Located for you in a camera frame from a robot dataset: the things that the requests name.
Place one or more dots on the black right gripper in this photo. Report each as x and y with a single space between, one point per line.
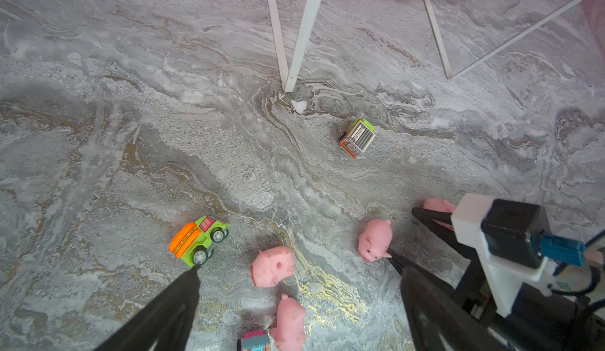
536 322

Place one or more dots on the orange green toy truck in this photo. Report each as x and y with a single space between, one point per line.
194 243

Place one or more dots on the pink blue toy truck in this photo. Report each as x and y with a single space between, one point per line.
255 341

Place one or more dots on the green can gold lid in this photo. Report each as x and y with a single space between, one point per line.
575 278

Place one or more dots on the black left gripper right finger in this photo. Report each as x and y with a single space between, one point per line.
436 322

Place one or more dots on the green truck with grille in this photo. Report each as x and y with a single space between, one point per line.
359 136

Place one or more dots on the pink toy pig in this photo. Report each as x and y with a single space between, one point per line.
439 205
272 266
375 240
289 334

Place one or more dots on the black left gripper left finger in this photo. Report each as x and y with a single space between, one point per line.
165 323

